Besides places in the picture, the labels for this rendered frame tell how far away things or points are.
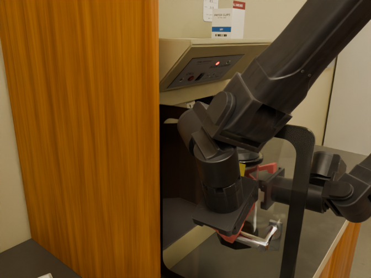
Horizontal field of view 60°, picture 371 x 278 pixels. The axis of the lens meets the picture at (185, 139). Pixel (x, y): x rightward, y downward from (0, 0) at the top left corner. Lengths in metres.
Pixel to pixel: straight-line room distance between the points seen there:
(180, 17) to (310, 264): 0.71
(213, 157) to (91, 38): 0.31
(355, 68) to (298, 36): 3.25
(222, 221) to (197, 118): 0.15
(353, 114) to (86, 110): 3.25
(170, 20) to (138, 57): 0.19
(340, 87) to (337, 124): 0.38
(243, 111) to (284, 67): 0.06
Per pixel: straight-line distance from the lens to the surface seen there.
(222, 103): 0.38
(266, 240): 0.55
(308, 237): 1.08
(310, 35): 0.36
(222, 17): 0.72
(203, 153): 0.41
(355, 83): 3.63
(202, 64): 0.63
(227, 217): 0.47
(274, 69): 0.36
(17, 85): 0.87
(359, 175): 0.68
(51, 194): 0.87
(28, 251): 1.03
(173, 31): 0.68
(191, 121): 0.47
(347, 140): 3.74
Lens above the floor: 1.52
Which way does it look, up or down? 18 degrees down
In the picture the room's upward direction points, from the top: 1 degrees clockwise
